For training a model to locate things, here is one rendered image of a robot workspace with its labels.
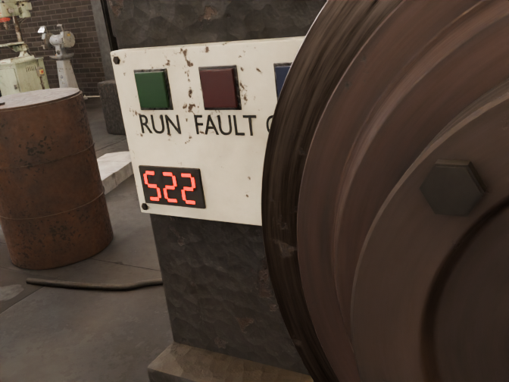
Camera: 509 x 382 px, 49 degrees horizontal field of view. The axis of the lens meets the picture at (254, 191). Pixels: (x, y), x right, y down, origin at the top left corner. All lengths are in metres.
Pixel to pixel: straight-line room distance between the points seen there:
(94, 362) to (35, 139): 1.21
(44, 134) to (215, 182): 2.47
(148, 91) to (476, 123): 0.40
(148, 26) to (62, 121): 2.46
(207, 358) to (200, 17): 0.39
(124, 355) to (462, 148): 2.17
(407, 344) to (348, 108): 0.13
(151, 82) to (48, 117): 2.44
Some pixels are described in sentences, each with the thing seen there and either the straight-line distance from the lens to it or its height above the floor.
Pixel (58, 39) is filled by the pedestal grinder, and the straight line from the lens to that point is 8.93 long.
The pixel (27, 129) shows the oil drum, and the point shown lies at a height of 0.77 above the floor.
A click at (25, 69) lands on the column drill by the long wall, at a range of 8.42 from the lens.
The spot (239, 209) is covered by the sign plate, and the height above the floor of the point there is 1.08.
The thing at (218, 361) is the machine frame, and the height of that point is 0.87.
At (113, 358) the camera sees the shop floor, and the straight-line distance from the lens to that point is 2.35.
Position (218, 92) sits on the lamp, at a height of 1.20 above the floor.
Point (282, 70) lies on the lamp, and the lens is 0.50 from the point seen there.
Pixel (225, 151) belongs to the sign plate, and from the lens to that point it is 0.55.
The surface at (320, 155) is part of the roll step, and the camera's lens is 0.34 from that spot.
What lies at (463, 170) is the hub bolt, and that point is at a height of 1.21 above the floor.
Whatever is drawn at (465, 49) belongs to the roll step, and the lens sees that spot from 0.28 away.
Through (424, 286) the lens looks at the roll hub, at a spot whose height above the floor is 1.15.
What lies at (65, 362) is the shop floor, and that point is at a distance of 2.42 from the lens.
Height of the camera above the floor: 1.28
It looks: 20 degrees down
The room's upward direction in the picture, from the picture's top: 7 degrees counter-clockwise
